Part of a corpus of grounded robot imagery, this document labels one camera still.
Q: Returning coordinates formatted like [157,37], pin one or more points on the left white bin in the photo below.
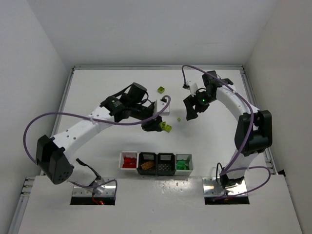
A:
[124,154]

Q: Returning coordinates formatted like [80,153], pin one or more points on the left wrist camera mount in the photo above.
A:
[159,105]

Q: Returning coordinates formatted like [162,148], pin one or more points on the red long brick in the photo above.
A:
[129,166]

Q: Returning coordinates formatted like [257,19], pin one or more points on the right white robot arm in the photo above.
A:
[254,126]

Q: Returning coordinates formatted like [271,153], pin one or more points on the green sloped brick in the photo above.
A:
[181,163]

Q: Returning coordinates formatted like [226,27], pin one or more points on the black bin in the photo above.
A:
[144,157]
[166,164]

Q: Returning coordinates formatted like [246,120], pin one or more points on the lime square brick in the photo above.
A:
[168,128]

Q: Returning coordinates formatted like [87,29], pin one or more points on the right black bin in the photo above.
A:
[166,164]

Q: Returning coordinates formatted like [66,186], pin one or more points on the green long brick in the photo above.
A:
[186,167]

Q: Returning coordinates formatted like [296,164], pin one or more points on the lime brick top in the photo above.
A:
[161,90]

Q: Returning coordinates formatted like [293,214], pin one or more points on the right white bin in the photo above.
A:
[189,160]

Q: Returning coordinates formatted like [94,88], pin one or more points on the red square brick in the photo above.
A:
[130,160]

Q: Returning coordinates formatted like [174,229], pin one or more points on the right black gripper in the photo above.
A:
[194,103]

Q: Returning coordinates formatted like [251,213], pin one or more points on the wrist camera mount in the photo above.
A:
[191,86]
[159,105]

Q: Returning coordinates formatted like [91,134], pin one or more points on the metal base plate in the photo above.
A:
[211,188]
[106,190]

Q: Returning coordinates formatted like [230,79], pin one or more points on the left black bin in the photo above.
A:
[144,157]

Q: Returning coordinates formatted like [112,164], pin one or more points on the lime printed brick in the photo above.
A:
[163,125]

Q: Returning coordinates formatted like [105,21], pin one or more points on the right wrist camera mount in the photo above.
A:
[191,86]

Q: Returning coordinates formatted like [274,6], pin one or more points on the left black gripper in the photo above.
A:
[151,123]

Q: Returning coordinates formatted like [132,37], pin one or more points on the orange brick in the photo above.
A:
[147,165]

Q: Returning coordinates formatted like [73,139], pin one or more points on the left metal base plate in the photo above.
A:
[106,190]

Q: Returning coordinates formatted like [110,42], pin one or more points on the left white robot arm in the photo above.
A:
[55,155]

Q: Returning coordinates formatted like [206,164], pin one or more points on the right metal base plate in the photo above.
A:
[211,188]

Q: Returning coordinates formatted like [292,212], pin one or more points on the white bin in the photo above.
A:
[189,160]
[124,154]

